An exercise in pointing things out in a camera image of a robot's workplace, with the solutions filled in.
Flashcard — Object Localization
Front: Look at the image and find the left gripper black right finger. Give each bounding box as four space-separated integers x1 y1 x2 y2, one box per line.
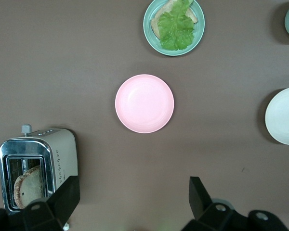
183 177 249 231

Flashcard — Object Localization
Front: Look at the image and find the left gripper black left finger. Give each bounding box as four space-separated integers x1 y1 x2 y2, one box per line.
23 175 80 231

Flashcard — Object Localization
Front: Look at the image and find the pink shallow bowl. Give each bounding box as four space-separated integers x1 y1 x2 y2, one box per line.
115 74 175 133

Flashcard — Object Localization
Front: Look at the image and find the bread slice in toaster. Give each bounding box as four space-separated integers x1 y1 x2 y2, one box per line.
13 165 43 209

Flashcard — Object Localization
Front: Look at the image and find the beige steel toaster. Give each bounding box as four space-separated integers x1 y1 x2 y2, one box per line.
0 127 79 212

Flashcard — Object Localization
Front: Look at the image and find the beige shallow bowl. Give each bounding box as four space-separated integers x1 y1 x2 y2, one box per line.
264 86 289 145

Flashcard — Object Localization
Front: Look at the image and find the mint green plate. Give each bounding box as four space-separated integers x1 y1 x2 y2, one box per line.
143 0 205 56

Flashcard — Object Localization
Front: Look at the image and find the green lettuce leaf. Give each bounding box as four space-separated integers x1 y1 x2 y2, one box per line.
157 0 195 51

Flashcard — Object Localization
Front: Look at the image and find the toast slice under lettuce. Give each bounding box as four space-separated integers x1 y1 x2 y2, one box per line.
151 0 198 39

